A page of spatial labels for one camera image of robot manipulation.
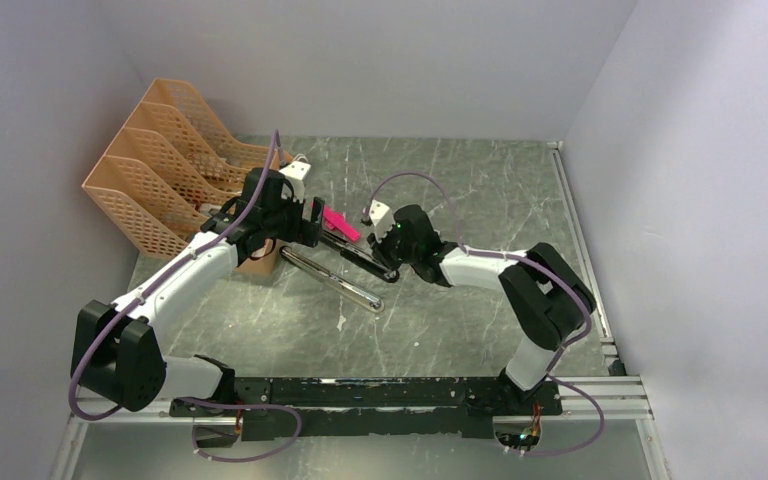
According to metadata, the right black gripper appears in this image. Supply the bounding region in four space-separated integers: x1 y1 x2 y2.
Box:
367 220 420 271

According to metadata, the beige black stapler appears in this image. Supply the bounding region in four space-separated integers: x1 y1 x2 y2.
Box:
279 246 384 312

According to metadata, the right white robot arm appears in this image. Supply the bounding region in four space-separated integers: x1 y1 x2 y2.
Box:
364 201 597 414

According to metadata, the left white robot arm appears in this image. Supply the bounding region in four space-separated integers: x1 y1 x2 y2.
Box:
68 162 324 420

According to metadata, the orange mesh file organizer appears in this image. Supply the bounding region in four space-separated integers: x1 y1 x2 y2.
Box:
82 78 268 260

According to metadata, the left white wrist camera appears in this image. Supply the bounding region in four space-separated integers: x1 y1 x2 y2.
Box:
279 161 311 203

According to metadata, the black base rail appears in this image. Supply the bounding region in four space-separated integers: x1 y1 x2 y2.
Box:
169 376 563 441

